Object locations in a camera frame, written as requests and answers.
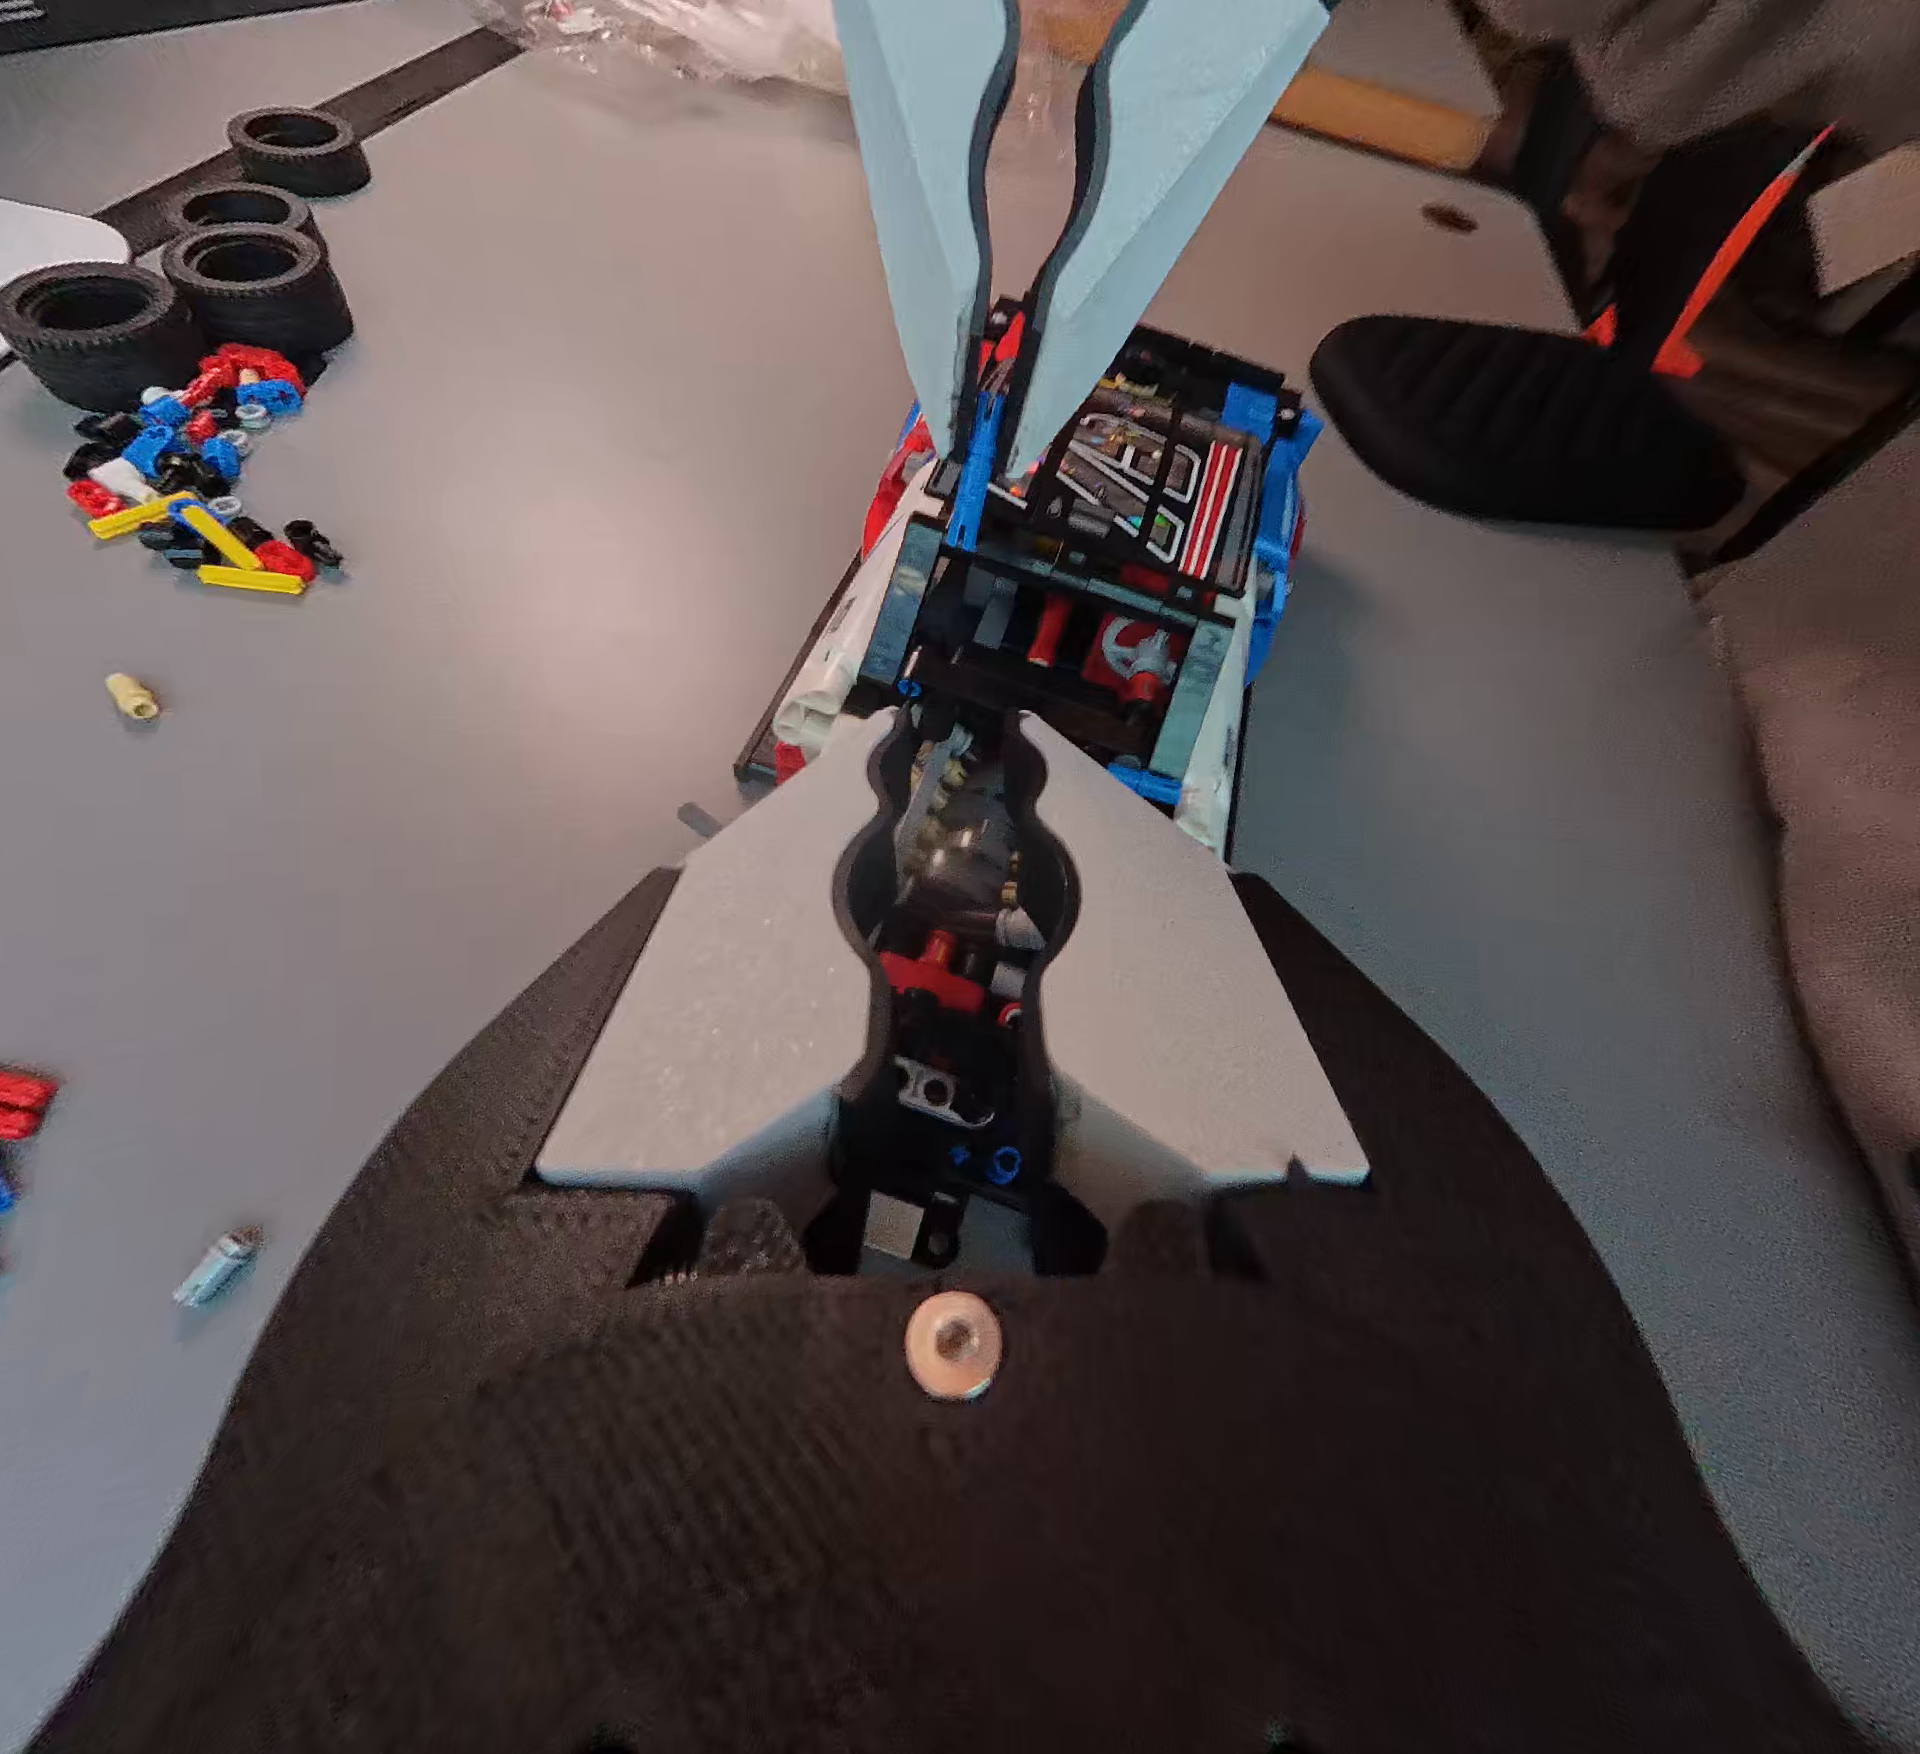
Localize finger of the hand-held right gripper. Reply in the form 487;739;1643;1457
806;0;1021;450
1006;0;1373;470

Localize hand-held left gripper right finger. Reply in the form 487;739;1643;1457
1021;712;1371;1208

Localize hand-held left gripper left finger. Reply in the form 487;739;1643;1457
535;708;904;1188

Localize brick-built toy race car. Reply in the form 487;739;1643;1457
733;286;1324;1275

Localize black chair seat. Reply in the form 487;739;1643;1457
1310;314;1748;534

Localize small grey pin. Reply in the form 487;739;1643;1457
173;1226;268;1310

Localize black rubber tire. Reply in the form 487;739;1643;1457
161;183;328;256
0;264;207;415
230;106;374;199
158;226;358;356

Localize white box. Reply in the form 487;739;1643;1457
1803;150;1920;301

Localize person's beige sweatshirt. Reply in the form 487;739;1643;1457
1694;523;1920;1259

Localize pile of blue pins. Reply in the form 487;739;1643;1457
0;1062;65;1221

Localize pile of mixed bricks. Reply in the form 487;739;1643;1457
65;346;345;603

